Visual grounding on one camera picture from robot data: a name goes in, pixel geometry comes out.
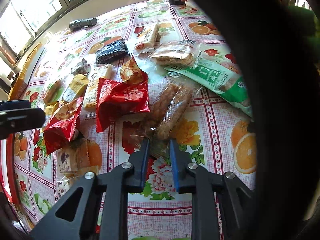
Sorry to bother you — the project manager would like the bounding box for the nougat cube clear wrapper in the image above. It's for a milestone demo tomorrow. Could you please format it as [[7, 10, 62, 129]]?
[[57, 138, 103, 179]]

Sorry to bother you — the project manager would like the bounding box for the brown bar clear wrapper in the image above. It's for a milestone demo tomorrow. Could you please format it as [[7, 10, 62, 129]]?
[[43, 79, 65, 105]]

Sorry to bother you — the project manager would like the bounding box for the small yellow snack packet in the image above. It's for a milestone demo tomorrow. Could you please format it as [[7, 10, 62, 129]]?
[[62, 74, 89, 102]]

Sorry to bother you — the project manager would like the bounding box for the floral fruit vinyl tablecloth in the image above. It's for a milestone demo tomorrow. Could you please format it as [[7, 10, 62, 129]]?
[[13, 0, 255, 239]]

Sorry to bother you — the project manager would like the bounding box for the clear brown cake packet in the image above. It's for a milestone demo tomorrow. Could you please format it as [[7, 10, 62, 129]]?
[[149, 40, 202, 66]]

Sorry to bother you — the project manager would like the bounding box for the yellow cracker packet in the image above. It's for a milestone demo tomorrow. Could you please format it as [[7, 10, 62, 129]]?
[[83, 63, 115, 111]]

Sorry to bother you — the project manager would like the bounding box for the black snack packet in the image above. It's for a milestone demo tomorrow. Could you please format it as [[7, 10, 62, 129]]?
[[95, 38, 129, 64]]

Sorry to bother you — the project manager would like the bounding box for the clear twin granola bar pack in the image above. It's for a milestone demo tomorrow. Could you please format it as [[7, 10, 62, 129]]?
[[129, 72, 201, 158]]

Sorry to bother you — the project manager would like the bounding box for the green snack bag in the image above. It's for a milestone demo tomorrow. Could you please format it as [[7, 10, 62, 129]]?
[[164, 58, 253, 117]]

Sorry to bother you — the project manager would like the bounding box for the black flashlight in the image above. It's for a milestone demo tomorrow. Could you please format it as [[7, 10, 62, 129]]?
[[69, 17, 98, 30]]

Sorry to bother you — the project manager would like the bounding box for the red plastic chair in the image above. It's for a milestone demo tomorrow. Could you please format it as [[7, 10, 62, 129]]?
[[1, 134, 21, 205]]

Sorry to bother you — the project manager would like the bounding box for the large red snack bag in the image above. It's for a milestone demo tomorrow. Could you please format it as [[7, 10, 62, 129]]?
[[96, 57, 150, 133]]

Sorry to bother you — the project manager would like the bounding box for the orange yellow snack packet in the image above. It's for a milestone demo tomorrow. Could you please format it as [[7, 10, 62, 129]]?
[[44, 101, 60, 116]]

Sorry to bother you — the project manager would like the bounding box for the white red snack bar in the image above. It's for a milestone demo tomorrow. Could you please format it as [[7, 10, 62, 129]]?
[[133, 22, 159, 56]]

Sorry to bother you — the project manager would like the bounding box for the small dark candy wrapper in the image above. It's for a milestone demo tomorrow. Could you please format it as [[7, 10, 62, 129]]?
[[71, 58, 91, 76]]

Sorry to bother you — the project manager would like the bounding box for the small red snack bag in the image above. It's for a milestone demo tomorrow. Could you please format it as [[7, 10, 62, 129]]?
[[43, 96, 83, 155]]

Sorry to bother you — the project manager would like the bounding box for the yellow wooden chair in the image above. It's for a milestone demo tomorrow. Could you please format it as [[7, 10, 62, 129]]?
[[8, 42, 44, 101]]

